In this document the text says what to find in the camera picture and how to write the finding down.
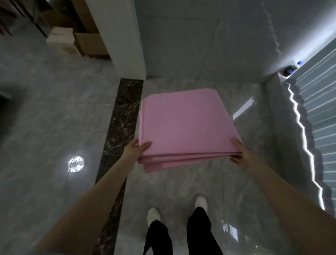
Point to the person's right hand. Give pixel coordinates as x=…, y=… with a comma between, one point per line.
x=245, y=157

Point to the black trouser leg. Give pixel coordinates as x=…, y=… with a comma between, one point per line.
x=158, y=239
x=200, y=232

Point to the dark blue small object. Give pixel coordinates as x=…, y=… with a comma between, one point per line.
x=289, y=70

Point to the grey pleated curtain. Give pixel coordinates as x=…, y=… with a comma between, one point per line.
x=315, y=126

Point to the person's right forearm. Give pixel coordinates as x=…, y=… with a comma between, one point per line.
x=294, y=207

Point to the white shoe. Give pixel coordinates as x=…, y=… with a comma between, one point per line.
x=153, y=216
x=201, y=202

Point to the white right shoe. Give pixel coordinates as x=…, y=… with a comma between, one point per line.
x=201, y=202

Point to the person's left hand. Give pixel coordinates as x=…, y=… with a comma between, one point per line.
x=131, y=153

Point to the stack of white boxes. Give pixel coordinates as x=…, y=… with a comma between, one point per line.
x=61, y=39

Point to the brown cardboard box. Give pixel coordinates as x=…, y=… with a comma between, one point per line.
x=89, y=39

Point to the person's right thumb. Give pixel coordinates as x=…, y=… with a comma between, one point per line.
x=236, y=145

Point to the black trouser left leg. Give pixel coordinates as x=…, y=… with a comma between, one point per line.
x=158, y=239

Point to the white left shoe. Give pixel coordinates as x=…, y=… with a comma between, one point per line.
x=153, y=216

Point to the person's left thumb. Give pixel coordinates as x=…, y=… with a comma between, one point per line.
x=146, y=147

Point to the person's left forearm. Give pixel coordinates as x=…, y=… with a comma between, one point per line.
x=81, y=210

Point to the pink mat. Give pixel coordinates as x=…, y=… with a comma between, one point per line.
x=183, y=128

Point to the black trouser right leg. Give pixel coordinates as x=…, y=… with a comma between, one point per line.
x=200, y=232

